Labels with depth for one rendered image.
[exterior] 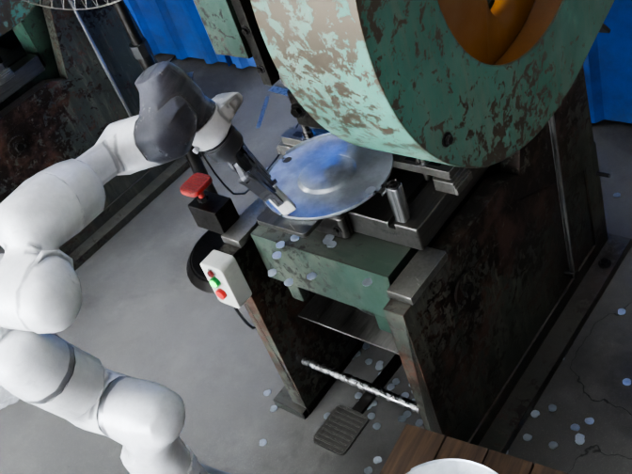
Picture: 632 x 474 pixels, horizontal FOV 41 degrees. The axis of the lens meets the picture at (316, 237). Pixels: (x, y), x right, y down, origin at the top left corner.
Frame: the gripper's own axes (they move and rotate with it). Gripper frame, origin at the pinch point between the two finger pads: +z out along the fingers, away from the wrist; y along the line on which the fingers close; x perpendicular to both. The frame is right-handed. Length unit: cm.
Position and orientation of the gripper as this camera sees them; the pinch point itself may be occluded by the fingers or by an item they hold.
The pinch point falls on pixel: (280, 200)
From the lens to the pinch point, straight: 173.2
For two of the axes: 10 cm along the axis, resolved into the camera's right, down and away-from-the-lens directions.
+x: 8.0, -5.4, -2.6
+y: 1.6, 6.2, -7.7
